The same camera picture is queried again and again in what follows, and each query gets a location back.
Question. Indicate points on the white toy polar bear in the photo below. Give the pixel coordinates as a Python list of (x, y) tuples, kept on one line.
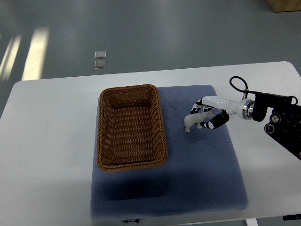
[(196, 118)]

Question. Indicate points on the black table control panel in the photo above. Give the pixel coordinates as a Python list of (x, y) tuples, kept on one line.
[(292, 217)]

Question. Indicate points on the blue quilted mat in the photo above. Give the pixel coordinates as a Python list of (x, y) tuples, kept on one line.
[(202, 173)]

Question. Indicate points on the upper clear floor plate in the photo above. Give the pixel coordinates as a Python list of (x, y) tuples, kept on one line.
[(100, 54)]

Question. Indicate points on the clear floor plate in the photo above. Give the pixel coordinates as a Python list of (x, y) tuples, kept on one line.
[(100, 54), (100, 64)]

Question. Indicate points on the lower clear floor plate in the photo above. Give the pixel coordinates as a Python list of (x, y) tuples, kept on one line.
[(100, 64)]

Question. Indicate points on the black mat label tag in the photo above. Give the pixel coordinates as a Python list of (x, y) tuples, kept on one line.
[(131, 221)]

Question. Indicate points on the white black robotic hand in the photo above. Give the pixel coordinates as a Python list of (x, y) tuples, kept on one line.
[(223, 108)]

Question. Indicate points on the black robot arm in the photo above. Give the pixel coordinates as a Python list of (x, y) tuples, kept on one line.
[(285, 120)]

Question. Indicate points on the brown wicker basket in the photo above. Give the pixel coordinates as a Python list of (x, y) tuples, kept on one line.
[(131, 132)]

